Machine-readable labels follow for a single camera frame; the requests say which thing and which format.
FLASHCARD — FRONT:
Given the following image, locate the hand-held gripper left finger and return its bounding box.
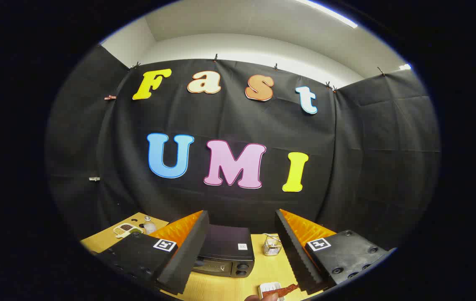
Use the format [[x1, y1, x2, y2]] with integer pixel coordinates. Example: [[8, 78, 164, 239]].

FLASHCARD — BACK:
[[96, 210, 210, 295]]

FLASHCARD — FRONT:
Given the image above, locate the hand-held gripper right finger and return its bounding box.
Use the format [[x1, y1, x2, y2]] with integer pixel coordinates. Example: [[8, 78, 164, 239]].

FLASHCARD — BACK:
[[275, 209, 398, 295]]

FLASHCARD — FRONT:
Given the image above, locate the black toaster oven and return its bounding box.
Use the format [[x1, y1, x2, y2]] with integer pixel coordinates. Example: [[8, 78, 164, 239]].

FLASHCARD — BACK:
[[192, 224, 255, 278]]

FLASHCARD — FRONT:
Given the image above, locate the dried red meat strip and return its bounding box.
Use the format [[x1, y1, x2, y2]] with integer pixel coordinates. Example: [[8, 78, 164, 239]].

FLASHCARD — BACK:
[[262, 284, 299, 298]]

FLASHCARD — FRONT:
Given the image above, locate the white rectangular dish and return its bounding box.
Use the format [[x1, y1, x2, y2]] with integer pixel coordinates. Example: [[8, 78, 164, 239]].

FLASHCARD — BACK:
[[259, 282, 285, 301]]

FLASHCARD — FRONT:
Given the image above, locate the divided white spice dish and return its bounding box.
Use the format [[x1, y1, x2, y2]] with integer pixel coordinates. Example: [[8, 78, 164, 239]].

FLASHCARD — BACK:
[[113, 223, 143, 239]]

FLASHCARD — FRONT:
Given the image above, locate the black backdrop cloth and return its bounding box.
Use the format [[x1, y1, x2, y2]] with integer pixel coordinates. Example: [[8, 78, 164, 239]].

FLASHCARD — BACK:
[[46, 44, 442, 251]]

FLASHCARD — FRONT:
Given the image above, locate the row of black cloth clips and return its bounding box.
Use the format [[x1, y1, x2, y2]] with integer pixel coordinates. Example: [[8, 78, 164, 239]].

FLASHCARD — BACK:
[[131, 54, 387, 93]]

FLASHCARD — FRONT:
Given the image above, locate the ceiling light strip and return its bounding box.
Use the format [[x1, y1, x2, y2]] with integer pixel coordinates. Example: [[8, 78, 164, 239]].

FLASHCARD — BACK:
[[294, 0, 359, 29]]

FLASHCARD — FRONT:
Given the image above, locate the small wire basket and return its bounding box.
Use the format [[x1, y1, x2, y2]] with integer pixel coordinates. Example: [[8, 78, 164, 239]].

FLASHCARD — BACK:
[[263, 234, 283, 256]]

